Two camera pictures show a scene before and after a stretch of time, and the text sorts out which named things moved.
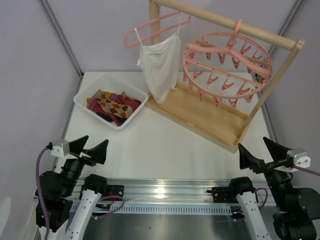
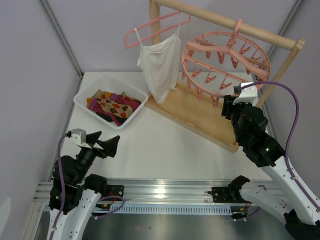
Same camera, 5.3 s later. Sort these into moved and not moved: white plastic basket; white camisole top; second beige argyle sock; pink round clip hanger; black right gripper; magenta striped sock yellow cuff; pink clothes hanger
Moved: black right gripper
Not moved: pink clothes hanger; pink round clip hanger; magenta striped sock yellow cuff; second beige argyle sock; white plastic basket; white camisole top
